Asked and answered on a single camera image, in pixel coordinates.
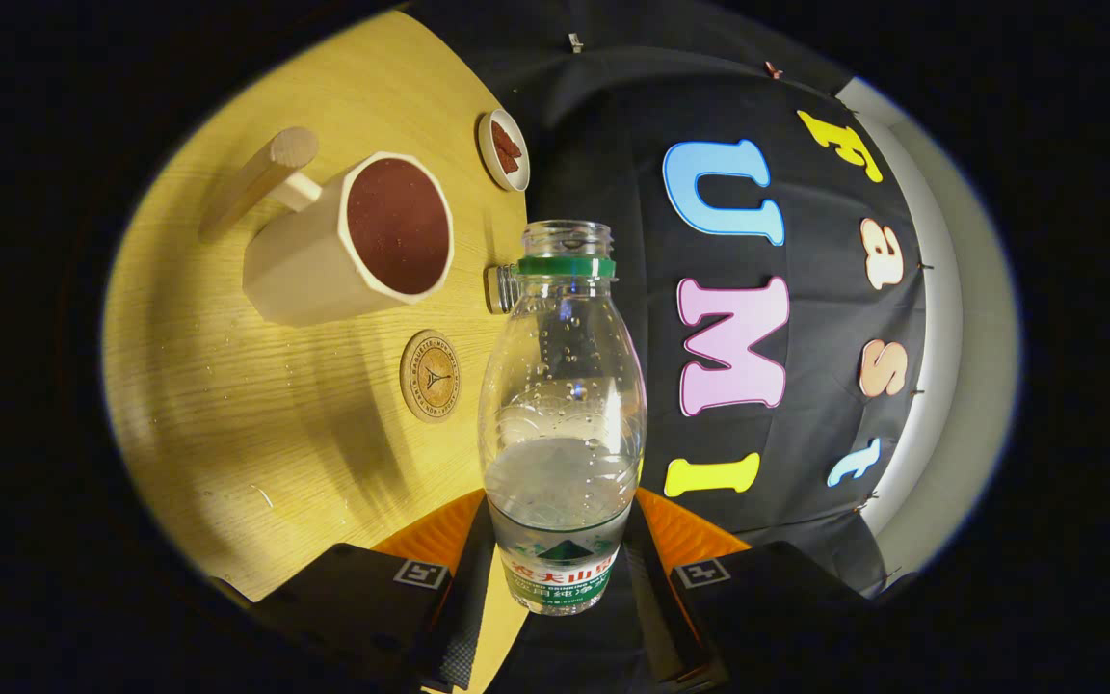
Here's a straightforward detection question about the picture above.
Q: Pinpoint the black backdrop cloth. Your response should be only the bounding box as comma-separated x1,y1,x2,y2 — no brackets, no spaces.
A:
406,0,932,694

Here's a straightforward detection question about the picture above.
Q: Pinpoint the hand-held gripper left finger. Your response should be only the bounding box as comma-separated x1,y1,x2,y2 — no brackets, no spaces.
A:
225,490,498,693

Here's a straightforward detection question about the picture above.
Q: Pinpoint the small glass jar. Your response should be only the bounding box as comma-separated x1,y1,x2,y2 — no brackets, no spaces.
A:
488,264,523,315

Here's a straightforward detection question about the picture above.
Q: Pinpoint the small white plate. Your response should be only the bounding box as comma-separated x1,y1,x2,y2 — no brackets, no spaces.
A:
477,108,531,193

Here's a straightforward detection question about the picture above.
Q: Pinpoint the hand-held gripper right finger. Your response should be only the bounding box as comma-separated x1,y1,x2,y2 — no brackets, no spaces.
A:
622,487,876,693

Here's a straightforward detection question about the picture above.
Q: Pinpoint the clear plastic bottle green label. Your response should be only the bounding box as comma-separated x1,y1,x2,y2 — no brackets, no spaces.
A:
478,220,648,616

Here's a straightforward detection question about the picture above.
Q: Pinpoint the wooden table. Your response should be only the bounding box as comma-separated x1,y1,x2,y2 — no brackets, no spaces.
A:
100,10,529,694

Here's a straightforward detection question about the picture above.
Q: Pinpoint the round wooden coaster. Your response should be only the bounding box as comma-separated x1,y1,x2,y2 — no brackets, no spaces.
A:
399,330,462,424

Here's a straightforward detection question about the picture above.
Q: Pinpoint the beige cup wooden handle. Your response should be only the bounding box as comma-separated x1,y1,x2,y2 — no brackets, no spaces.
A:
198,127,456,327

